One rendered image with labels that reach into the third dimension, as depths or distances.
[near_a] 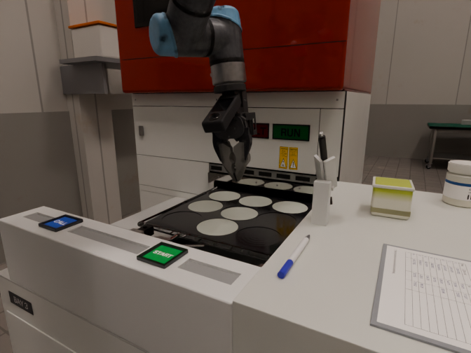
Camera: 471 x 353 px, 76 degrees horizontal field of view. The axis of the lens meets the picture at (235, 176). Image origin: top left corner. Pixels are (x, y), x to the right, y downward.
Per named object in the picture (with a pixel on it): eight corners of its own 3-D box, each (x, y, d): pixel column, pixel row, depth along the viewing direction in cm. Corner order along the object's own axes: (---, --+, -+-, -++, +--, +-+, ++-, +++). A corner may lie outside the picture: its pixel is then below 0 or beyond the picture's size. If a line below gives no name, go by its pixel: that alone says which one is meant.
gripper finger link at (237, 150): (256, 176, 72) (253, 137, 71) (247, 182, 67) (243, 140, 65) (244, 176, 74) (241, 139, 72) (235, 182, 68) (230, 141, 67)
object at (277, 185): (210, 196, 113) (209, 171, 111) (331, 217, 93) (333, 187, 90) (207, 197, 112) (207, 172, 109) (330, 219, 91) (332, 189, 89)
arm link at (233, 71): (236, 59, 61) (201, 66, 64) (238, 83, 62) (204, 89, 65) (249, 64, 68) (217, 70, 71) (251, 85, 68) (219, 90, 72)
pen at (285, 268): (306, 232, 52) (277, 271, 40) (312, 233, 52) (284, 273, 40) (305, 237, 53) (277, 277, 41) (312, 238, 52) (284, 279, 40)
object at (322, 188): (315, 213, 64) (319, 150, 60) (334, 216, 62) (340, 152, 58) (308, 223, 58) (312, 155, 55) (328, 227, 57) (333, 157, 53)
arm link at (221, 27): (193, 15, 65) (227, 17, 69) (200, 68, 67) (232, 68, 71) (211, 1, 58) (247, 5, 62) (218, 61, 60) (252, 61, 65)
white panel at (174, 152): (143, 188, 133) (136, 93, 123) (335, 223, 95) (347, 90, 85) (138, 190, 130) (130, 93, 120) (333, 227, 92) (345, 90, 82)
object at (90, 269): (52, 260, 73) (43, 205, 70) (261, 347, 48) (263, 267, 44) (9, 279, 65) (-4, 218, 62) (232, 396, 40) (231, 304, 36)
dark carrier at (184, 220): (218, 189, 105) (218, 188, 105) (317, 205, 89) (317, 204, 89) (145, 224, 76) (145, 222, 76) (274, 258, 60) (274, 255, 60)
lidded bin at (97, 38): (118, 65, 271) (115, 36, 265) (147, 63, 253) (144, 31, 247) (71, 60, 234) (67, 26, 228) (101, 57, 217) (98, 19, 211)
